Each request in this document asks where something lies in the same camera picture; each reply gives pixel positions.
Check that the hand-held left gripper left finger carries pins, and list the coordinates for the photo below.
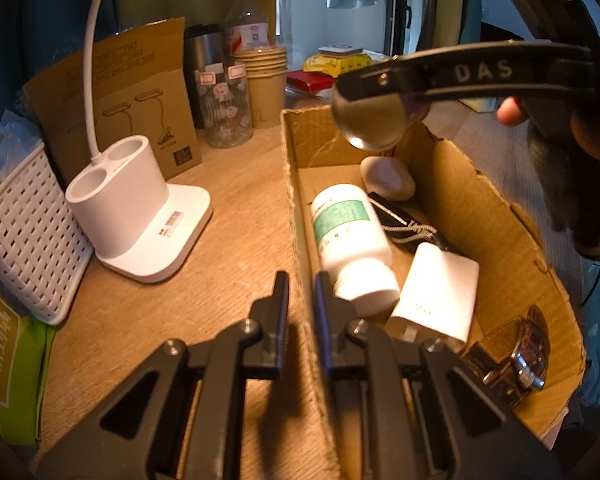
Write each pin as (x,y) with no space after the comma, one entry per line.
(281,330)

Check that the white power adapter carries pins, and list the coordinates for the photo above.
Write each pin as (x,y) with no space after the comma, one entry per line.
(440,290)

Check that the printed glass bottle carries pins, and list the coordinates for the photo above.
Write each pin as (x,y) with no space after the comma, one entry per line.
(225,107)

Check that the white woven plastic basket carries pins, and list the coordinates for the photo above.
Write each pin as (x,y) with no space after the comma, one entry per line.
(30,235)

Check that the red book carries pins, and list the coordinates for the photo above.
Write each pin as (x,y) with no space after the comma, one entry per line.
(310,81)

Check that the stack of paper cups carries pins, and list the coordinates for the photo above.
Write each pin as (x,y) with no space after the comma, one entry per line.
(266,97)

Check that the brown cardboard lamp packaging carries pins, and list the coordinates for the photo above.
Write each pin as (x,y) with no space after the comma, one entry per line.
(140,90)

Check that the clear plastic water bottle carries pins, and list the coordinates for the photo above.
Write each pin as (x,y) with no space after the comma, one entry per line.
(247,20)

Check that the round metal tin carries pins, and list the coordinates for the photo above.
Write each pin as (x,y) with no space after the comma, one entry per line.
(370,120)

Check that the person's right hand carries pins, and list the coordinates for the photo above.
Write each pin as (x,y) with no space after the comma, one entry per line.
(510,112)

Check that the cardboard box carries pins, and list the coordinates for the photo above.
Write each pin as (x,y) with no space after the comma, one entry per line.
(480,200)

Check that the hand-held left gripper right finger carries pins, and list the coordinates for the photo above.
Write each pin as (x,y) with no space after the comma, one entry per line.
(322,330)

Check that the white desk lamp base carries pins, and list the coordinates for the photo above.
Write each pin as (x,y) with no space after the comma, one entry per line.
(130,205)

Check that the yellow wipes packet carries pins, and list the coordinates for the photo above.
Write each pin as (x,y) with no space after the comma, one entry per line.
(335,65)

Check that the white pebble-shaped case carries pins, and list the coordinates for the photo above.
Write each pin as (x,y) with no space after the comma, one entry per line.
(387,177)

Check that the blue printed bedding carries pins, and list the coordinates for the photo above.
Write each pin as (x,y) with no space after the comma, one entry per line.
(594,380)

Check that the white pill bottle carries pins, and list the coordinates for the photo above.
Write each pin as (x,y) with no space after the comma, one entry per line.
(350,230)

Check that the green packet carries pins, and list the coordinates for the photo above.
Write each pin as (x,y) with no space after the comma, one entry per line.
(5,365)

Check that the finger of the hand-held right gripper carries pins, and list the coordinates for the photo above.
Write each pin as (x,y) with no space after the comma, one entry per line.
(480,72)

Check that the clear plastic bag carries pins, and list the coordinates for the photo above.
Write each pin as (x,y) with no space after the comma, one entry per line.
(10,140)

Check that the steel tumbler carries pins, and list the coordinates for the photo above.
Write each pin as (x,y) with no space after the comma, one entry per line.
(204,47)

